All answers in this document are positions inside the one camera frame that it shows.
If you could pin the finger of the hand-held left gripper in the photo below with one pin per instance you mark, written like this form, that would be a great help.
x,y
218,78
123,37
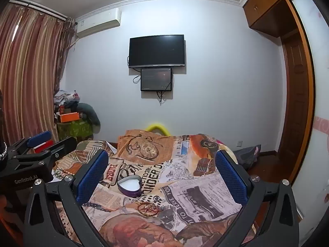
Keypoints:
x,y
60,148
39,137

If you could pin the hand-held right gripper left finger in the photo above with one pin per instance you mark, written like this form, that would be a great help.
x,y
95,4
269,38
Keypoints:
x,y
93,175

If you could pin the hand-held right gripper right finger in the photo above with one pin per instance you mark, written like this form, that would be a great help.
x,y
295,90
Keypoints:
x,y
228,175

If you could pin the purple heart-shaped tin box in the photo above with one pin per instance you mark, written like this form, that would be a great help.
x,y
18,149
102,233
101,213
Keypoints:
x,y
128,185

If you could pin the red box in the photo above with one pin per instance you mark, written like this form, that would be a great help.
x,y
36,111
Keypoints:
x,y
44,147

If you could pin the dark bag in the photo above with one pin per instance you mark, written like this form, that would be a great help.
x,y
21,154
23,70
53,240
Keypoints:
x,y
246,154

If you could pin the orange box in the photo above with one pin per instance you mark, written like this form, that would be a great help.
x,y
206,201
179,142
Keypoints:
x,y
69,117

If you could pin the newspaper printed blanket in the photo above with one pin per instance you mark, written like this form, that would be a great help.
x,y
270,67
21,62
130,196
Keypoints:
x,y
200,198

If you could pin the pile of clothes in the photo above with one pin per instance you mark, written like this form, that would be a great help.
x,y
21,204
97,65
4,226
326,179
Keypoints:
x,y
65,99

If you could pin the striped brown curtain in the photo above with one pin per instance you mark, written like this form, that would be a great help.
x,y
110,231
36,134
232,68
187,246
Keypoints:
x,y
25,69

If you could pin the yellow plastic object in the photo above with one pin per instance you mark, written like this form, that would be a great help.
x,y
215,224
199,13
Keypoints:
x,y
155,126

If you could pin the brown wooden door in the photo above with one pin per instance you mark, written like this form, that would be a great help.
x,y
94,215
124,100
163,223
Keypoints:
x,y
295,95

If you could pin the white air conditioner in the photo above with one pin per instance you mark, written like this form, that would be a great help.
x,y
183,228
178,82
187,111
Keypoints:
x,y
100,23

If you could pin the white sliding wardrobe door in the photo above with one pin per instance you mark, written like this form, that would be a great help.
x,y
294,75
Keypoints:
x,y
318,82

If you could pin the wooden overhead cabinet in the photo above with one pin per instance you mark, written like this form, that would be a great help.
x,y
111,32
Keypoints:
x,y
267,7

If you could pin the white wall socket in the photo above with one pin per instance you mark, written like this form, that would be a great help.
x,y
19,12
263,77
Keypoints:
x,y
239,143

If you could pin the small black wall monitor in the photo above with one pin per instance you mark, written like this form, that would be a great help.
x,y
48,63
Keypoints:
x,y
156,79

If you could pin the curtain rail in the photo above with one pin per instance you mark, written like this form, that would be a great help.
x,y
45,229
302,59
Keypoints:
x,y
43,9

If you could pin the black wall television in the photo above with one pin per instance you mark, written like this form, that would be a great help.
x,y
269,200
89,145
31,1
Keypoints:
x,y
156,50

